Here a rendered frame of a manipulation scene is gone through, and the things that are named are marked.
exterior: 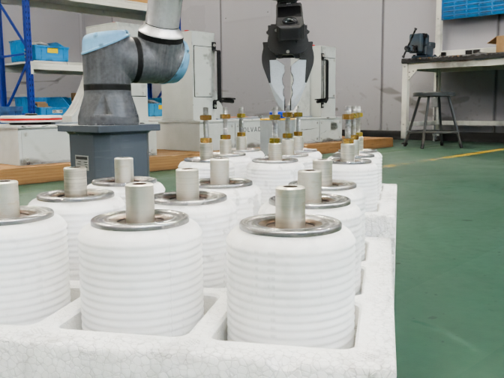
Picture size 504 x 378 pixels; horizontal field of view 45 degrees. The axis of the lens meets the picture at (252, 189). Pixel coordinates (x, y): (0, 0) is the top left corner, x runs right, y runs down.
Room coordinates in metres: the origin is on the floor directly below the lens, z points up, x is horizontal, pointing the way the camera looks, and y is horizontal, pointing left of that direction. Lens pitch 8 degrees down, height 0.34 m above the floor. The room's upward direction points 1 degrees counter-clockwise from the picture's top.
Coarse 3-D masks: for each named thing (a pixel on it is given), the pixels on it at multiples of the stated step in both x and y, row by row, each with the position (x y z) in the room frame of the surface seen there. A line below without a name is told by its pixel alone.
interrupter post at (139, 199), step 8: (128, 184) 0.46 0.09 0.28; (136, 184) 0.46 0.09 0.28; (144, 184) 0.46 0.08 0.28; (152, 184) 0.47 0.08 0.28; (128, 192) 0.46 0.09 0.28; (136, 192) 0.46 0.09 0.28; (144, 192) 0.46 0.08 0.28; (152, 192) 0.47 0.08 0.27; (128, 200) 0.46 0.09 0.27; (136, 200) 0.46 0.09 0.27; (144, 200) 0.46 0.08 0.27; (152, 200) 0.47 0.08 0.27; (128, 208) 0.46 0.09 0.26; (136, 208) 0.46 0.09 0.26; (144, 208) 0.46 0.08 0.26; (152, 208) 0.47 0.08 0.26; (128, 216) 0.46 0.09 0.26; (136, 216) 0.46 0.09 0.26; (144, 216) 0.46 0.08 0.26; (152, 216) 0.47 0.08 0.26
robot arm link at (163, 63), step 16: (160, 0) 1.54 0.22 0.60; (176, 0) 1.55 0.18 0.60; (160, 16) 1.55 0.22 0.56; (176, 16) 1.57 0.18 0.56; (144, 32) 1.56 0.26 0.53; (160, 32) 1.55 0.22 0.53; (176, 32) 1.58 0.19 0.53; (144, 48) 1.55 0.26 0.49; (160, 48) 1.56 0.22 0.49; (176, 48) 1.58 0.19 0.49; (144, 64) 1.55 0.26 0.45; (160, 64) 1.57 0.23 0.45; (176, 64) 1.59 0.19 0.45; (144, 80) 1.58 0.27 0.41; (160, 80) 1.60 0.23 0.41; (176, 80) 1.63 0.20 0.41
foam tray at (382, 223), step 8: (384, 184) 1.24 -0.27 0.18; (392, 184) 1.24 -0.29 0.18; (384, 192) 1.13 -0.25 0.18; (392, 192) 1.13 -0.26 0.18; (384, 200) 1.03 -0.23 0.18; (392, 200) 1.03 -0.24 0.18; (384, 208) 0.94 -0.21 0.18; (392, 208) 0.94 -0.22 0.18; (368, 216) 0.89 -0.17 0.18; (376, 216) 0.89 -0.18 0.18; (384, 216) 0.89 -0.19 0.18; (392, 216) 0.88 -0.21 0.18; (368, 224) 0.89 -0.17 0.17; (376, 224) 0.89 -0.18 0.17; (384, 224) 0.89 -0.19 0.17; (392, 224) 0.88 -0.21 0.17; (368, 232) 0.89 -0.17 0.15; (376, 232) 0.89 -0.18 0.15; (384, 232) 0.88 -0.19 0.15; (392, 232) 0.88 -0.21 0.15; (392, 240) 0.88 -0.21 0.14; (392, 248) 0.88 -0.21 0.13; (392, 256) 0.88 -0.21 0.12; (392, 264) 0.88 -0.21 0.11; (392, 272) 0.88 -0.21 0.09
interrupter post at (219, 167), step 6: (210, 162) 0.70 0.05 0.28; (216, 162) 0.69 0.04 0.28; (222, 162) 0.69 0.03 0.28; (228, 162) 0.70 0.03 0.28; (210, 168) 0.70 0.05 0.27; (216, 168) 0.69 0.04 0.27; (222, 168) 0.69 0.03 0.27; (228, 168) 0.70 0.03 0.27; (210, 174) 0.70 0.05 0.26; (216, 174) 0.69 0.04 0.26; (222, 174) 0.69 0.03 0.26; (228, 174) 0.70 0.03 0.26; (210, 180) 0.70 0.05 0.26; (216, 180) 0.69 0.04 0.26; (222, 180) 0.69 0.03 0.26; (228, 180) 0.70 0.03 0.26
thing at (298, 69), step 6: (300, 60) 1.10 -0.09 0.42; (294, 66) 1.10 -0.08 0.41; (300, 66) 1.10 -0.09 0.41; (294, 72) 1.10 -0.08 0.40; (300, 72) 1.10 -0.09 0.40; (294, 78) 1.11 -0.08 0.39; (300, 78) 1.10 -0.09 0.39; (294, 84) 1.10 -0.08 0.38; (300, 84) 1.10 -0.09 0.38; (294, 90) 1.11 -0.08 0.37; (300, 90) 1.10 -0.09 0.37; (294, 96) 1.11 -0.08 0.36; (300, 96) 1.11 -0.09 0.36; (294, 102) 1.11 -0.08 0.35; (294, 108) 1.11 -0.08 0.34
